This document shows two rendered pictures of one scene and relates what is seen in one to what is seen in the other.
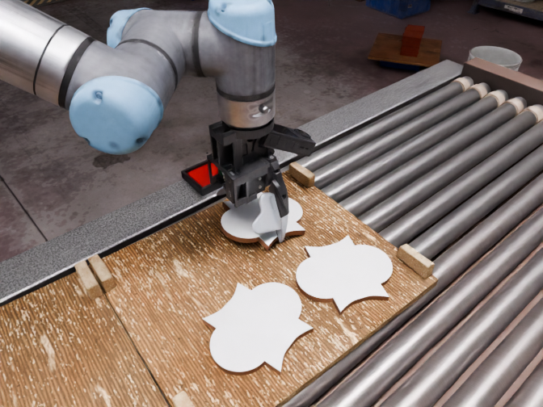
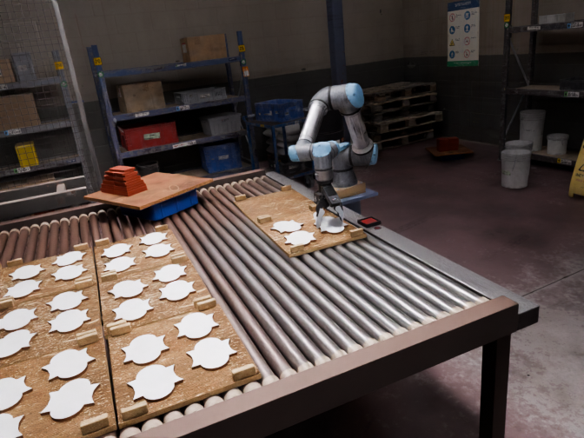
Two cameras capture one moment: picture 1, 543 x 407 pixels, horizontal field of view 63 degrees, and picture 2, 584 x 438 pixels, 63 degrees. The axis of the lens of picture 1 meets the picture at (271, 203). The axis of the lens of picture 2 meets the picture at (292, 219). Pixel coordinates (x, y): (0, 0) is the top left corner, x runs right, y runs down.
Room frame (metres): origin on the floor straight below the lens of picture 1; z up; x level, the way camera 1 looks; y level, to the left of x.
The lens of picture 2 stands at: (0.96, -1.88, 1.71)
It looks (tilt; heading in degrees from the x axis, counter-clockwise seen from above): 20 degrees down; 107
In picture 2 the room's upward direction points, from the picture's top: 6 degrees counter-clockwise
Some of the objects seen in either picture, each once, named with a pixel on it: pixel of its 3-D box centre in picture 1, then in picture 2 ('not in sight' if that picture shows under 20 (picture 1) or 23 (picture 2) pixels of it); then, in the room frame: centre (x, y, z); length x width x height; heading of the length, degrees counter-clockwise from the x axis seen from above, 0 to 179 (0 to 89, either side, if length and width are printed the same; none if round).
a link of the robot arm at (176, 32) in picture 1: (157, 49); (325, 151); (0.51, 0.14, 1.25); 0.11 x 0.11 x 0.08; 84
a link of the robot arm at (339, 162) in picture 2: not in sight; (341, 155); (0.48, 0.73, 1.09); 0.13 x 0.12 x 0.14; 174
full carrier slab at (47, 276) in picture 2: not in sight; (48, 273); (-0.53, -0.48, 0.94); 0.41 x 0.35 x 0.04; 130
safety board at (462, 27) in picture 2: not in sight; (461, 34); (1.38, 5.97, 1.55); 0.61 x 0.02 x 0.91; 132
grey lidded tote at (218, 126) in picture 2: not in sight; (221, 123); (-1.82, 4.22, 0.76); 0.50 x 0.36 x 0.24; 48
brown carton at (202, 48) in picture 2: not in sight; (203, 48); (-1.88, 4.18, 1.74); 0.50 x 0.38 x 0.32; 42
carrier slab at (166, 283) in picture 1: (260, 274); (308, 229); (0.43, 0.02, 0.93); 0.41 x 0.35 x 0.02; 127
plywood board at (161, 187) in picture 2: not in sight; (149, 189); (-0.55, 0.36, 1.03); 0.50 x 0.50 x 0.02; 69
